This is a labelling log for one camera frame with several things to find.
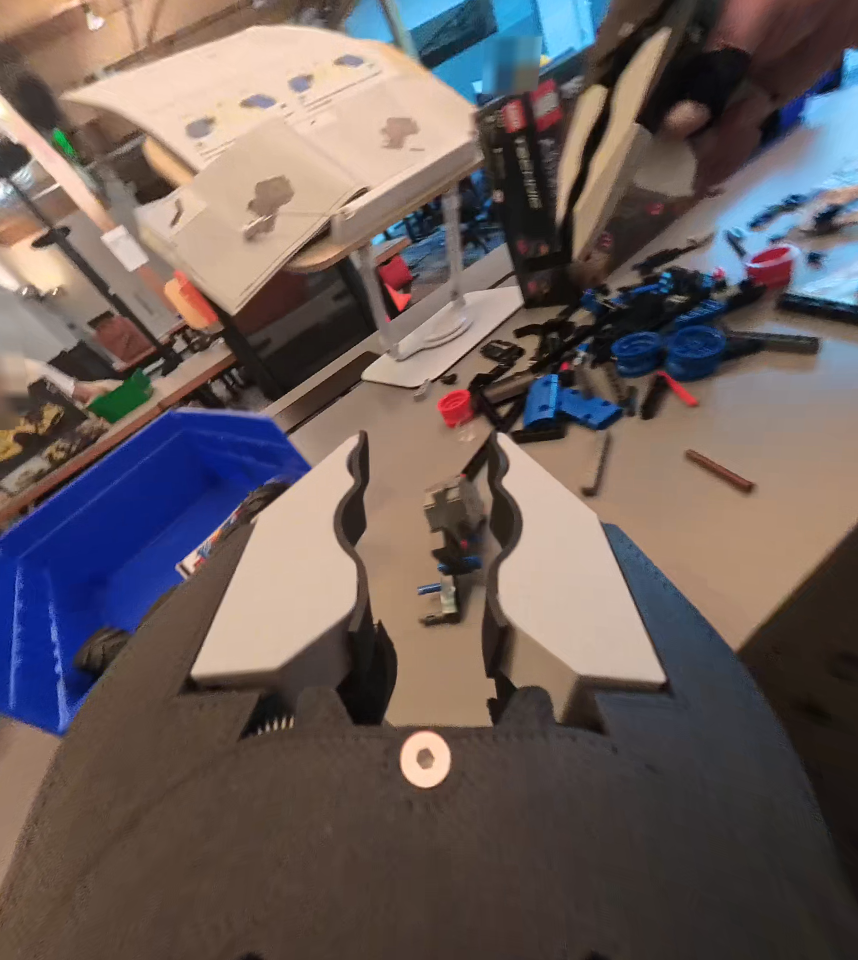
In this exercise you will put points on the black curved shell panel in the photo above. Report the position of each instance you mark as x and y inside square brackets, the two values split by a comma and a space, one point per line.
[508, 388]

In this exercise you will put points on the blue angled shell panel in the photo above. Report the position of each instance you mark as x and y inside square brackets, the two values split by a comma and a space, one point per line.
[590, 409]

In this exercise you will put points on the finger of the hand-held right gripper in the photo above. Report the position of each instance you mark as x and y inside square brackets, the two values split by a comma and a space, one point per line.
[628, 135]
[583, 142]

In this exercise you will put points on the black beam chassis assembly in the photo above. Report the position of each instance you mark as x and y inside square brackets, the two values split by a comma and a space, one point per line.
[502, 352]

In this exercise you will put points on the green bin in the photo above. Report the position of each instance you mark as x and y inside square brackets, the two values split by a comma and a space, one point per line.
[121, 397]

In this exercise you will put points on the printed toy set box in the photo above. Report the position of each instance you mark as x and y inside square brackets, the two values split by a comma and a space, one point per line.
[541, 195]

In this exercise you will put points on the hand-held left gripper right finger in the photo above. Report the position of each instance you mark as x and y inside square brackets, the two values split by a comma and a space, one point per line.
[579, 600]

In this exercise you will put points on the grey pull-back motor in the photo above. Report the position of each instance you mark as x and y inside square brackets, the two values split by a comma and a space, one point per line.
[453, 506]

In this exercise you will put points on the red axle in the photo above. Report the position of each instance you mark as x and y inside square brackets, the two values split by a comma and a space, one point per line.
[680, 388]

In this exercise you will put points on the brown axle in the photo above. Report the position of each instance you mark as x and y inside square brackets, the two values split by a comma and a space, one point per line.
[719, 471]

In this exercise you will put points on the dark perforated panel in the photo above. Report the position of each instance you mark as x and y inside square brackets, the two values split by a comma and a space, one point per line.
[834, 675]

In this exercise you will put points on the long blue pin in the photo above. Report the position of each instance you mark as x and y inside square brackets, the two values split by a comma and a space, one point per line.
[429, 587]

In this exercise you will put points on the dark grey beam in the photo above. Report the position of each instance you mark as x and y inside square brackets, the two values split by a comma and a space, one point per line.
[595, 465]

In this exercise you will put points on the black rubber tyre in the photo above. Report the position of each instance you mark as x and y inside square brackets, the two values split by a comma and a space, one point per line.
[260, 496]
[99, 649]

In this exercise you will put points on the grey desk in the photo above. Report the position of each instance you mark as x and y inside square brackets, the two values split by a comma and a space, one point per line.
[699, 540]

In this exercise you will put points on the red wheel hub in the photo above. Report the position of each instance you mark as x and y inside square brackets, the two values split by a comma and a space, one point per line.
[770, 264]
[455, 407]

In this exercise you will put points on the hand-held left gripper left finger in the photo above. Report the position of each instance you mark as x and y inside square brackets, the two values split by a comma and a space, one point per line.
[279, 592]

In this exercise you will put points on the blue plastic bin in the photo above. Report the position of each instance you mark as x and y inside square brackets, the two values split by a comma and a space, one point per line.
[121, 540]

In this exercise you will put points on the pile of loose building parts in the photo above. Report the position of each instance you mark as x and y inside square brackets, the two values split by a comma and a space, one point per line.
[624, 307]

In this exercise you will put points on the long black beam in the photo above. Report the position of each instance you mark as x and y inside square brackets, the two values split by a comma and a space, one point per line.
[476, 461]
[838, 309]

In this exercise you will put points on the grey long beam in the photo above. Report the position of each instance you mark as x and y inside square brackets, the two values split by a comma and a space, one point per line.
[774, 343]

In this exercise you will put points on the brown wooden board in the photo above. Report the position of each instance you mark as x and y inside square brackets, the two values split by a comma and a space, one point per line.
[99, 469]

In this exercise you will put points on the blue curved shell panel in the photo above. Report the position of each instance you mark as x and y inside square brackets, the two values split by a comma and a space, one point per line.
[545, 401]

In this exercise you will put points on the white book stand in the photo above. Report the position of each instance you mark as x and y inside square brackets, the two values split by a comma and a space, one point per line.
[414, 300]

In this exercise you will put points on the open instruction booklet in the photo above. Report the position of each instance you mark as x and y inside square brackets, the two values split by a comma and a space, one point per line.
[271, 150]

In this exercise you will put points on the printed sticker sheet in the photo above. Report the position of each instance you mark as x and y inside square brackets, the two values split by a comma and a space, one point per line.
[200, 555]

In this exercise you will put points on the blue wheel hub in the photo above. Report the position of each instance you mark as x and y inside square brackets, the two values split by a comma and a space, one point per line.
[694, 351]
[637, 352]

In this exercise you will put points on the large clear bag of pins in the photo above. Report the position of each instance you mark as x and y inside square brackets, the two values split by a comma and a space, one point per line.
[849, 195]

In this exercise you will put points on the black flat beam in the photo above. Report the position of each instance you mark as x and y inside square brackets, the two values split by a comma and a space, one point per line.
[538, 433]

